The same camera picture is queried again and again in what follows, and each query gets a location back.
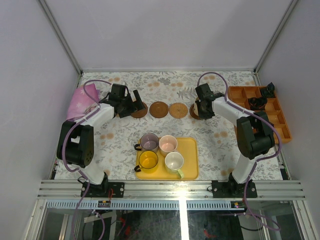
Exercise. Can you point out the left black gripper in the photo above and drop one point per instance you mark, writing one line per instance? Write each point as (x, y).
(131, 105)

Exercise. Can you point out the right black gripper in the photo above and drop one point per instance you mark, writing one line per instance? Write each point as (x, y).
(203, 116)

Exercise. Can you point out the dark brown wooden coaster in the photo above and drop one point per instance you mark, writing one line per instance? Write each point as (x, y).
(140, 113)

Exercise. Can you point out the pale green mug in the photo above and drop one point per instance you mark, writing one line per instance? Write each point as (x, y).
(195, 107)

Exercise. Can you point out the reddish brown wooden coaster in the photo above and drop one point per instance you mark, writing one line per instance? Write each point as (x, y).
(191, 112)

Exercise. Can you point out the woven rattan coaster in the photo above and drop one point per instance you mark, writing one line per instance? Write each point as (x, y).
(178, 110)

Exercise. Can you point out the white mug green handle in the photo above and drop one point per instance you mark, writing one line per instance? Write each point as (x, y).
(174, 162)

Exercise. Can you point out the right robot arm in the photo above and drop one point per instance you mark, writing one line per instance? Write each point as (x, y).
(254, 132)

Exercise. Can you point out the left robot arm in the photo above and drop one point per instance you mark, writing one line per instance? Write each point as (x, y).
(76, 146)

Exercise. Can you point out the pink cup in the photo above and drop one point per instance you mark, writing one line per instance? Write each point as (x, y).
(167, 144)

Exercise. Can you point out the orange compartment organizer tray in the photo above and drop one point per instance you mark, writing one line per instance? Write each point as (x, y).
(241, 95)

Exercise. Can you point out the black coiled item middle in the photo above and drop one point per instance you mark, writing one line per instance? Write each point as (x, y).
(257, 103)

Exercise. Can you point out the black coiled item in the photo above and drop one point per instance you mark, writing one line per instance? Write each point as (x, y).
(268, 91)
(257, 103)

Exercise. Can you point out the yellow plastic tray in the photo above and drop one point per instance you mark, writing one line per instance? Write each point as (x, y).
(187, 147)

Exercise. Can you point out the purple folded cloth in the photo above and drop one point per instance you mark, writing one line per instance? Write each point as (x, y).
(81, 103)

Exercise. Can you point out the black coiled item top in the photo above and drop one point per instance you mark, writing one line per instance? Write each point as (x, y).
(268, 91)

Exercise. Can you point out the purple mug black handle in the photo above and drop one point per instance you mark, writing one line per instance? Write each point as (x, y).
(148, 142)

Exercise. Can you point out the yellow mug black handle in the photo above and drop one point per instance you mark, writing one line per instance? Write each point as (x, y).
(147, 162)

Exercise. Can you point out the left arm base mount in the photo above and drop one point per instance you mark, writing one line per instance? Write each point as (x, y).
(109, 190)

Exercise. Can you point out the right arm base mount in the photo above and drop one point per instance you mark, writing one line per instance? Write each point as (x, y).
(231, 189)

